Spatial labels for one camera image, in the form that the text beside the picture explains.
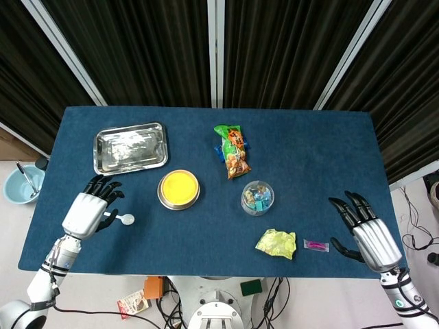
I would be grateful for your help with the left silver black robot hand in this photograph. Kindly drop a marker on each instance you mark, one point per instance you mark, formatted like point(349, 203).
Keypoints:
point(84, 212)

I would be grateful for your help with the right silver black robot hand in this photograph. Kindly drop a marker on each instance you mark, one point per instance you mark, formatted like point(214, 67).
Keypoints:
point(377, 243)

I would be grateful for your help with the white plastic spoon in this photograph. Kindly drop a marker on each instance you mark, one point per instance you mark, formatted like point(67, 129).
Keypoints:
point(128, 219)

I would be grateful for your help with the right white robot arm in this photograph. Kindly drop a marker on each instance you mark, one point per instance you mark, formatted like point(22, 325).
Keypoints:
point(408, 301)

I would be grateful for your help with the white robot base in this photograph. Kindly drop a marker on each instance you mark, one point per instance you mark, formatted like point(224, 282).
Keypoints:
point(214, 308)

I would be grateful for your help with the metal spoon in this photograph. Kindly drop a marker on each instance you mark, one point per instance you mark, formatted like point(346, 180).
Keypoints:
point(28, 181)

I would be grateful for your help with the light blue bowl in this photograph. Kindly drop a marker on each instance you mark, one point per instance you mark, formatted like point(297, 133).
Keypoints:
point(17, 192)

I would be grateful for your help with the silver metal tray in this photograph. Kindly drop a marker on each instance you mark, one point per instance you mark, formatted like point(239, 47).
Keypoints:
point(130, 149)

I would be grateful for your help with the yellow bowl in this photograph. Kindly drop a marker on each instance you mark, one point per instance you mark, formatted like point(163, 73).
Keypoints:
point(180, 186)

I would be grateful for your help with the small black device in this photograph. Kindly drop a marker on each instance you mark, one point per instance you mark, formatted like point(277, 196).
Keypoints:
point(433, 257)

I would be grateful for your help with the pink item in clear packet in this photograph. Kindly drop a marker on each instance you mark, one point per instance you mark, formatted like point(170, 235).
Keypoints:
point(316, 245)

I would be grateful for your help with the black round foot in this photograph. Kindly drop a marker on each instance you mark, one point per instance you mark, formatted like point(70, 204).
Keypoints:
point(41, 162)

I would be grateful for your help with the dark shoe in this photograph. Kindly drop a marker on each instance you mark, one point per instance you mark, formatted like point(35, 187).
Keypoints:
point(435, 195)

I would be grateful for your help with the round metal saucer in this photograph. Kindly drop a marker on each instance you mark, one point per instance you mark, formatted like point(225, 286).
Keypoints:
point(178, 207)

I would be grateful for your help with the crumpled yellow wrapper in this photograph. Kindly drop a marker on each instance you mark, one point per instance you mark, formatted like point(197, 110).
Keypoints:
point(276, 244)

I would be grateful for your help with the orange box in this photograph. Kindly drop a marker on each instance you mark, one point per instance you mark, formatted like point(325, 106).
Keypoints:
point(153, 288)

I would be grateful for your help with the blue table cloth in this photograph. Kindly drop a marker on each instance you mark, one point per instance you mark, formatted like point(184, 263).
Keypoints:
point(308, 154)

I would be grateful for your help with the clear jar of binder clips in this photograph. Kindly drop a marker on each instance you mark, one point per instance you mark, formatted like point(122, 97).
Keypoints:
point(257, 198)

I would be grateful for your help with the dark green pad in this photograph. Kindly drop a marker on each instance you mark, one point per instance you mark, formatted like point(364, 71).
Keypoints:
point(251, 288)

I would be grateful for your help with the black curtain panel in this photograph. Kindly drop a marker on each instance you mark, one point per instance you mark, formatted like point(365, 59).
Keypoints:
point(137, 51)
point(27, 85)
point(291, 51)
point(404, 103)

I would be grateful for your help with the blue snack packet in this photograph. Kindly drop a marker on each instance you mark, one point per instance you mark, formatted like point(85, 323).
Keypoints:
point(217, 150)

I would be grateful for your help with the green orange snack bag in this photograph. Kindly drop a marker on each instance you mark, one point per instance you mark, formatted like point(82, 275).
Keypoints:
point(235, 154)

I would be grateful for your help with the white partition post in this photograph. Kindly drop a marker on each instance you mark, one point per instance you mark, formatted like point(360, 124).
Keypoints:
point(216, 51)
point(353, 55)
point(65, 55)

